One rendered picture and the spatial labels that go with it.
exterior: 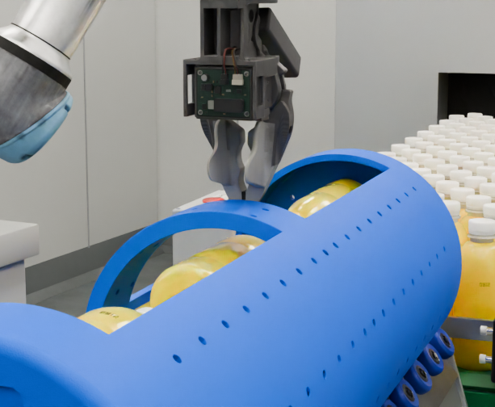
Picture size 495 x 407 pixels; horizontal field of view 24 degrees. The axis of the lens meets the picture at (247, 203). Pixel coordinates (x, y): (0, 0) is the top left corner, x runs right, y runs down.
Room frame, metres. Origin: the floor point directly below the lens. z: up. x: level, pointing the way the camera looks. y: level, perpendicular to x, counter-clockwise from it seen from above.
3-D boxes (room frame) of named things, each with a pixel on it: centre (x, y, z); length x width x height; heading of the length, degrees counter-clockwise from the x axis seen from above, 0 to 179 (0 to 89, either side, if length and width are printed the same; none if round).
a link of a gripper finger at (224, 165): (1.10, 0.02, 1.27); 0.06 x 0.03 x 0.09; 160
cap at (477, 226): (1.63, -0.33, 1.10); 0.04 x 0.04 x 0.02
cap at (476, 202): (1.82, -0.36, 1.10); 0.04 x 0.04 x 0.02
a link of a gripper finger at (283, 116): (1.11, -0.02, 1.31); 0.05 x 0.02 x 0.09; 70
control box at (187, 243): (1.86, 0.03, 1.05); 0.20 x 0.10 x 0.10; 160
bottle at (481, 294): (1.63, -0.33, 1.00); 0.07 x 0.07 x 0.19
